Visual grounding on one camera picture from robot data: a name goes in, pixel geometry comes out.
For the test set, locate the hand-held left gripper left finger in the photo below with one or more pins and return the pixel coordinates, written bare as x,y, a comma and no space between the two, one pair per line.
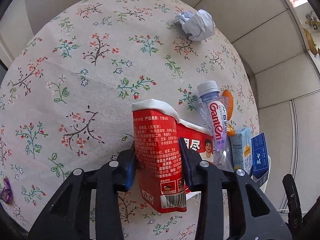
130,175

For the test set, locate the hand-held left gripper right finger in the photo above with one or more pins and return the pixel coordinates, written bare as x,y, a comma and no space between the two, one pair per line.
186,165

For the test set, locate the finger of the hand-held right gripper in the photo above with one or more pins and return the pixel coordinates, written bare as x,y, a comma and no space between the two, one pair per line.
292,197

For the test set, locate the red paper noodle tub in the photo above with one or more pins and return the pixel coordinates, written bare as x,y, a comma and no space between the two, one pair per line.
157,155

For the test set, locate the white plastic bin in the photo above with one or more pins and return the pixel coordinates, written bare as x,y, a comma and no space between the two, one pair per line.
262,183

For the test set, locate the dark blue carton box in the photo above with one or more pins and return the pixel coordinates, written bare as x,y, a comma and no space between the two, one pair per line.
260,155

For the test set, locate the clear plastic water bottle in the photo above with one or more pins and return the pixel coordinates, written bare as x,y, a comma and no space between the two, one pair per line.
217,120

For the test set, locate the small orange carrot piece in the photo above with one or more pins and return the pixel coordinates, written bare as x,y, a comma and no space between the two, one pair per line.
232,132

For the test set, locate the light blue milk carton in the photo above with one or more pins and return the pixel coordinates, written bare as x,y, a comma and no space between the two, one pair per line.
241,150

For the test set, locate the white paper ball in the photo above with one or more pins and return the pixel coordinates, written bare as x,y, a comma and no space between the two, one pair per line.
197,25

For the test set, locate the purple candy wrapper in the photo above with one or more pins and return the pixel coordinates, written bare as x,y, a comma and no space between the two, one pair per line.
6,192

